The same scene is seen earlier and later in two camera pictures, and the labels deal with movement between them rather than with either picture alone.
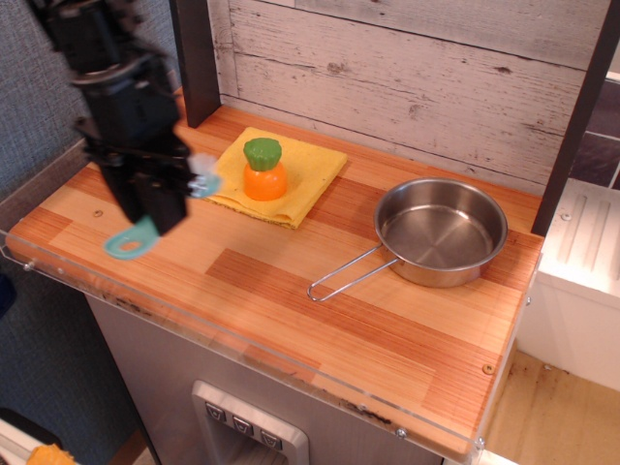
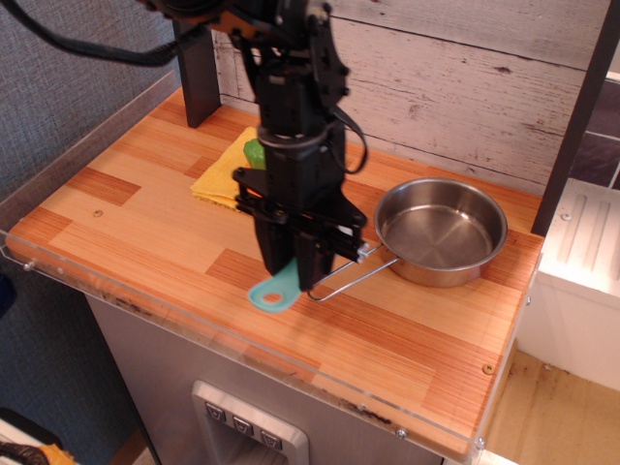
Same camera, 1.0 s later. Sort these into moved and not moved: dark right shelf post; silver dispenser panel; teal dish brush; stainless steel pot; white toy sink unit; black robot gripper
Moved: teal dish brush; black robot gripper
Not moved: white toy sink unit; silver dispenser panel; dark right shelf post; stainless steel pot
